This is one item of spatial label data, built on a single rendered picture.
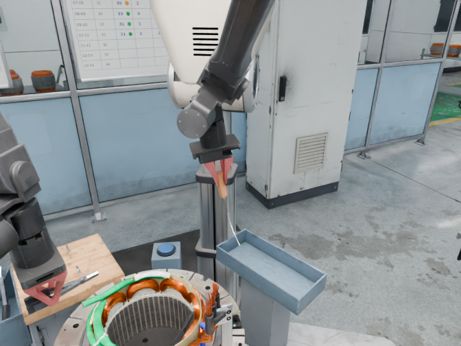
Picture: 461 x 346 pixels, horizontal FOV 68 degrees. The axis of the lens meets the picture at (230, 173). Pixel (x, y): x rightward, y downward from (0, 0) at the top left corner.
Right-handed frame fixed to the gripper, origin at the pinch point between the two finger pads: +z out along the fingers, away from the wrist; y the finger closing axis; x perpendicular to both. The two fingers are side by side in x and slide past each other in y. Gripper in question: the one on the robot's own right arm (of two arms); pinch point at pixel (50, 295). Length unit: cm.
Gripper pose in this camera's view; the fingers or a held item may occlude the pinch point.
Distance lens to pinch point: 72.2
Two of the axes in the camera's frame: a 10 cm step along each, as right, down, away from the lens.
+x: 7.7, -3.1, 5.6
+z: 0.2, 8.8, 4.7
